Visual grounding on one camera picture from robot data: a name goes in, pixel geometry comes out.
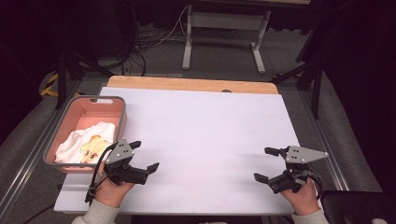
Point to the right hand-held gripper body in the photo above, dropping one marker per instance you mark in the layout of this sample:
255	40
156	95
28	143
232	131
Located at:
297	155

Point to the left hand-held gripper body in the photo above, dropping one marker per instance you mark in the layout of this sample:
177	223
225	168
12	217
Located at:
120	154

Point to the person's left hand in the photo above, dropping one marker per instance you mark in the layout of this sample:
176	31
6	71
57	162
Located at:
110	193

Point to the person's right hand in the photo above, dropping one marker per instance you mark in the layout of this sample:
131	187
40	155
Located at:
300	199

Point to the white garment with yellow print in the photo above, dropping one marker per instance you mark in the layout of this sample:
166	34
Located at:
84	141

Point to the pink basket with grey rim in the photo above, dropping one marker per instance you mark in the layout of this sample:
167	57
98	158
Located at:
90	110

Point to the white table mat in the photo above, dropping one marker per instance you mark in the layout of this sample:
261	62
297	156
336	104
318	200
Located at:
202	130

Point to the black tripod stand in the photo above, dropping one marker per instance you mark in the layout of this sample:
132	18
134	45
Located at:
314	81
62	77

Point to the wooden table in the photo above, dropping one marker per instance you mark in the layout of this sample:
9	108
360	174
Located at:
186	84

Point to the yellow black hazard tape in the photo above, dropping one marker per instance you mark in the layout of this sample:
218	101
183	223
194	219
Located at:
49	85

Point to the aluminium floor rail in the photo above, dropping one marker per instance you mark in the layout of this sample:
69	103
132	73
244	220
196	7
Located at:
327	146
34	149

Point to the white metal desk frame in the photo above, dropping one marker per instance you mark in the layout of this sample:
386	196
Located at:
224	21

